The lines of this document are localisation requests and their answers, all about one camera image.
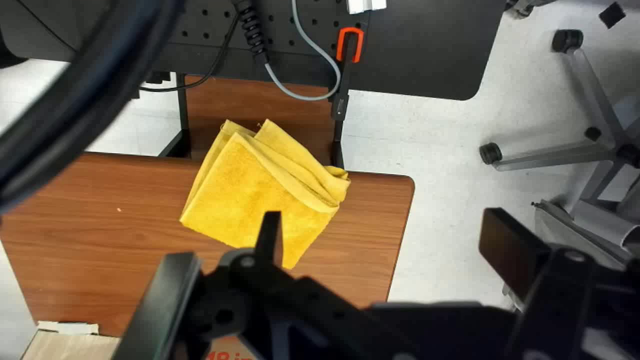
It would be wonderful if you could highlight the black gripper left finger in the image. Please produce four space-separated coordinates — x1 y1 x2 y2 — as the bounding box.
221 212 290 314

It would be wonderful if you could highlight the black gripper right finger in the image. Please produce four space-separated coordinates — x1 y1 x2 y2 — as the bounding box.
478 208 640 335

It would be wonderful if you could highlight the yellow towel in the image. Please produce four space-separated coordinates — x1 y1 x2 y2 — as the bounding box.
181 120 350 271

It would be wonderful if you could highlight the grey office chair base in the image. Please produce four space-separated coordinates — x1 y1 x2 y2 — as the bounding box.
478 28 640 248

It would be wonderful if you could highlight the light cardboard box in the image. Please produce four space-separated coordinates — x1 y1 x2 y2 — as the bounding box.
21 321 121 360

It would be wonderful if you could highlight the orange black clamp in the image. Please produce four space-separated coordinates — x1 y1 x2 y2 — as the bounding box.
335 26 367 64

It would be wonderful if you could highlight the black perforated mounting board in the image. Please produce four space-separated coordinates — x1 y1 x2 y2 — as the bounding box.
0 0 505 100

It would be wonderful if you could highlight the black table leg frame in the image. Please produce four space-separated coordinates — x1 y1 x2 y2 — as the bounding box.
161 73 192 159

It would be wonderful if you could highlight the black coiled cable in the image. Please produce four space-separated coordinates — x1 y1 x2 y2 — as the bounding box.
230 0 275 68

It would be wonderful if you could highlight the thick black cable loop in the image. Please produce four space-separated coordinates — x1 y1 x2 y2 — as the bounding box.
0 0 189 215

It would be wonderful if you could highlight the grey cable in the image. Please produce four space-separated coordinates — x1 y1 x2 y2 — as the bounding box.
262 0 345 104

